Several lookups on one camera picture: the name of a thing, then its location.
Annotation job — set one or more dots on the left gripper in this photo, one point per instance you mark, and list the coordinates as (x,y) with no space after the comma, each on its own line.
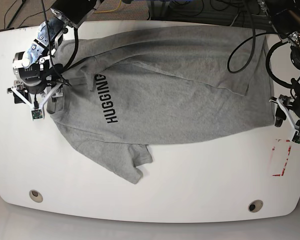
(287,109)

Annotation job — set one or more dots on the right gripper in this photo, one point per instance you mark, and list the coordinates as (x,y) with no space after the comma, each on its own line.
(35,97)

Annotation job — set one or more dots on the grey t-shirt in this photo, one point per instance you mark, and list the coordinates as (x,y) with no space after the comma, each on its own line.
(160,86)

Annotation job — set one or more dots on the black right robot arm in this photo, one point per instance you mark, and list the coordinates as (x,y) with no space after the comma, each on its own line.
(38,77)

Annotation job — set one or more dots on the red tape marking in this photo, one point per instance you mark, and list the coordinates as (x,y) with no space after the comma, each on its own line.
(279,157)

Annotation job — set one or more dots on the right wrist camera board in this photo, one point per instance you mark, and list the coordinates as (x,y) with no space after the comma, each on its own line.
(37,114)

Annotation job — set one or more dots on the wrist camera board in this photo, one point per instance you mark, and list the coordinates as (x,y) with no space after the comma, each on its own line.
(37,114)
(296,137)

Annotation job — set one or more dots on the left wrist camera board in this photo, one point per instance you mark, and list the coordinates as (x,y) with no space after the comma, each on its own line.
(296,137)

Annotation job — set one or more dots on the right table cable grommet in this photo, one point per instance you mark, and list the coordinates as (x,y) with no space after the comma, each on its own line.
(255,206)

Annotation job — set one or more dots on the table cable grommet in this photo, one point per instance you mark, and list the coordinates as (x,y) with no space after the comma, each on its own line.
(35,196)
(255,206)

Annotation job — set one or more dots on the left table cable grommet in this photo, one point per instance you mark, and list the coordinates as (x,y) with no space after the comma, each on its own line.
(35,196)

